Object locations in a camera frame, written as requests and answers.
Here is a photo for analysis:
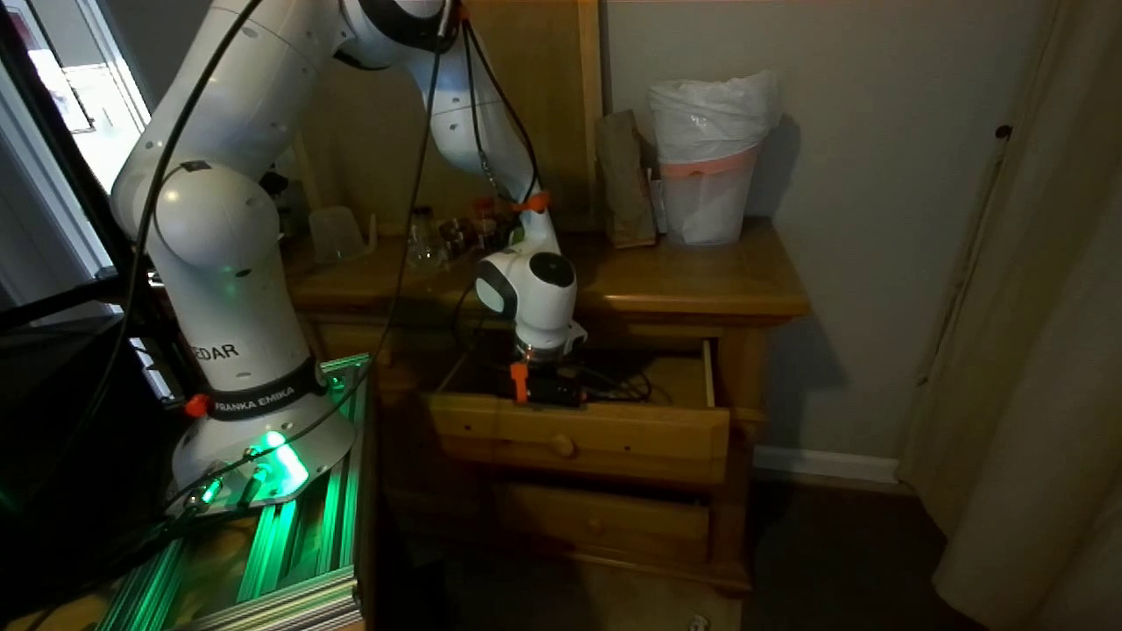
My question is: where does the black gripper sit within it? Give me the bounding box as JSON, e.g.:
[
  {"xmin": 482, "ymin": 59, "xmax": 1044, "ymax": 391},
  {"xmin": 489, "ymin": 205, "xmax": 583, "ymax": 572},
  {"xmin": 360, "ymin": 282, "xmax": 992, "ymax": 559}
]
[{"xmin": 527, "ymin": 349, "xmax": 599, "ymax": 411}]

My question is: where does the dresser drawer with round knob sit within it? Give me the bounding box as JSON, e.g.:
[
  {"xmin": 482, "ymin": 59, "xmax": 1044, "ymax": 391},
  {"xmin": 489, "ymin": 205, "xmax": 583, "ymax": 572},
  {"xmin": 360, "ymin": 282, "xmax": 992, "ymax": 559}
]
[
  {"xmin": 488, "ymin": 482, "xmax": 715, "ymax": 574},
  {"xmin": 424, "ymin": 336, "xmax": 736, "ymax": 492}
]

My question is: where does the wooden pine dresser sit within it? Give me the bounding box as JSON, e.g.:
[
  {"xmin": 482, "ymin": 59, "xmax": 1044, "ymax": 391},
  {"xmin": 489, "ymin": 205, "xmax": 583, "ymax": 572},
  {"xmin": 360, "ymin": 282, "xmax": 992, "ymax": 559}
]
[{"xmin": 285, "ymin": 220, "xmax": 818, "ymax": 631}]

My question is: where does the cluster of small dark trinkets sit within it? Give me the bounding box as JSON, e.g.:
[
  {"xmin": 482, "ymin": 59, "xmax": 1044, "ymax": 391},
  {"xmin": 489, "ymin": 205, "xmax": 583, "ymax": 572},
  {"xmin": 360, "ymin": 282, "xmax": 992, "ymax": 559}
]
[{"xmin": 438, "ymin": 207, "xmax": 516, "ymax": 261}]

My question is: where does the small clear bottle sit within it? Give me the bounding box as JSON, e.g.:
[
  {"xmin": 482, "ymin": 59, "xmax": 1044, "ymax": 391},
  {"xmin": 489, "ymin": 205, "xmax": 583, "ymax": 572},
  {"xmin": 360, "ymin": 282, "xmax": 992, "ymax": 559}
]
[{"xmin": 404, "ymin": 207, "xmax": 444, "ymax": 269}]

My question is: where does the brown cardboard piece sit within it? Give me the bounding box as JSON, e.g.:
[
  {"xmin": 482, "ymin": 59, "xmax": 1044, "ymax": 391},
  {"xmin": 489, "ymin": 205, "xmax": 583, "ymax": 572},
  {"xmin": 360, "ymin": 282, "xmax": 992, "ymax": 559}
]
[{"xmin": 599, "ymin": 108, "xmax": 662, "ymax": 252}]

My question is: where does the clear glass jar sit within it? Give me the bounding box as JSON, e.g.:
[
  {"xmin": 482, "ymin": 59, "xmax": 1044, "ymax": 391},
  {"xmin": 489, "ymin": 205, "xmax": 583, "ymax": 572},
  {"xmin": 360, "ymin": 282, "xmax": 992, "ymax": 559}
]
[{"xmin": 305, "ymin": 205, "xmax": 369, "ymax": 269}]

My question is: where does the white bin with plastic liner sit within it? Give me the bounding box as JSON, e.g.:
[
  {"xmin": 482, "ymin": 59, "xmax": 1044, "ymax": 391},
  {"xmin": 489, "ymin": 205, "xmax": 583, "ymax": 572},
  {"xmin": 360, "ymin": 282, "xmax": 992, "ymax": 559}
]
[{"xmin": 644, "ymin": 67, "xmax": 787, "ymax": 252}]

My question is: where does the tall wooden panel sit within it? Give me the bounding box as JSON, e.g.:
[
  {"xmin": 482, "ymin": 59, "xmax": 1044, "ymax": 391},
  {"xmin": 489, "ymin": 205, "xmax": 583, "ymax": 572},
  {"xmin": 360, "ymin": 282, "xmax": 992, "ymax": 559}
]
[{"xmin": 250, "ymin": 0, "xmax": 611, "ymax": 241}]

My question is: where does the aluminium extrusion robot stand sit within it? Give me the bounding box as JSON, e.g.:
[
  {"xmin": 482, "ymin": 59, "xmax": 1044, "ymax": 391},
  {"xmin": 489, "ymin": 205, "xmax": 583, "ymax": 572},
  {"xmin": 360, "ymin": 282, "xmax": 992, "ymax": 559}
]
[{"xmin": 0, "ymin": 349, "xmax": 379, "ymax": 631}]

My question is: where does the beige curtain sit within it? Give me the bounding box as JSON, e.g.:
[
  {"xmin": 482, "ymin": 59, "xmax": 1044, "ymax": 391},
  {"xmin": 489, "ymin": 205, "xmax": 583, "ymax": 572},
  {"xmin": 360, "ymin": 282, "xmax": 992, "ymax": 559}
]
[{"xmin": 896, "ymin": 0, "xmax": 1122, "ymax": 631}]

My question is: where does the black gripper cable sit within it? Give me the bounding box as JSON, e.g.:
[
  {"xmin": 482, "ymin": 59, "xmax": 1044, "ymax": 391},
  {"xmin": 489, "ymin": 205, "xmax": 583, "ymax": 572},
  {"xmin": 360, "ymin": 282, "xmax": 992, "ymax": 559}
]
[{"xmin": 450, "ymin": 11, "xmax": 662, "ymax": 411}]

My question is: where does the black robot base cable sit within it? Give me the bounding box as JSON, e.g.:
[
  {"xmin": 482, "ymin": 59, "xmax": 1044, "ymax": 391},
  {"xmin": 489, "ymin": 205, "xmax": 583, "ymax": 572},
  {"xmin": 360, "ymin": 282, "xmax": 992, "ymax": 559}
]
[{"xmin": 107, "ymin": 0, "xmax": 274, "ymax": 365}]

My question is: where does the window with white frame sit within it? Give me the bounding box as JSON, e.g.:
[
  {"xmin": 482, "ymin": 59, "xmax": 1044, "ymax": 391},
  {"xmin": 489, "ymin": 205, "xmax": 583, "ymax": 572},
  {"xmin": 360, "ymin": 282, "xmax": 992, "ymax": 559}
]
[{"xmin": 0, "ymin": 0, "xmax": 154, "ymax": 308}]

